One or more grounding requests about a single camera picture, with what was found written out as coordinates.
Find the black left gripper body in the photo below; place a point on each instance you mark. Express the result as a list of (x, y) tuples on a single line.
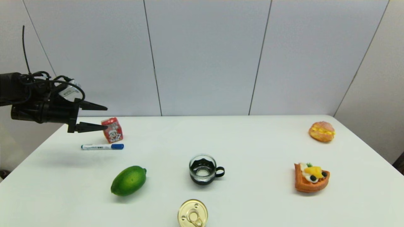
[(41, 112)]

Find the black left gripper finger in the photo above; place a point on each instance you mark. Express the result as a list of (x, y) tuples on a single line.
[(91, 127), (93, 106)]

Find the red snack packet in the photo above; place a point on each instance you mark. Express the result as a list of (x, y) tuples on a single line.
[(112, 130)]

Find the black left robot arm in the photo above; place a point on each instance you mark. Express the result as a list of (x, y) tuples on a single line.
[(9, 88)]

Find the white marker with blue cap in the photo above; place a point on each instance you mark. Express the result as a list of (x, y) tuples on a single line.
[(98, 147)]

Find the green lime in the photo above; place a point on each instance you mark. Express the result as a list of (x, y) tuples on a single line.
[(128, 181)]

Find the metal can with green label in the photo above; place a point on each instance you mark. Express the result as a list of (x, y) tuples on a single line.
[(192, 214)]

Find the orange waffle with fruit topping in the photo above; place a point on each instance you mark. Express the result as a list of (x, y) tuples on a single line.
[(311, 181)]

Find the cream puff with yellow filling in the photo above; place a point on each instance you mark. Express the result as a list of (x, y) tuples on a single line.
[(322, 131)]

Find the black object beside table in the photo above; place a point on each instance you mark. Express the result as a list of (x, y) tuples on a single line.
[(400, 164)]

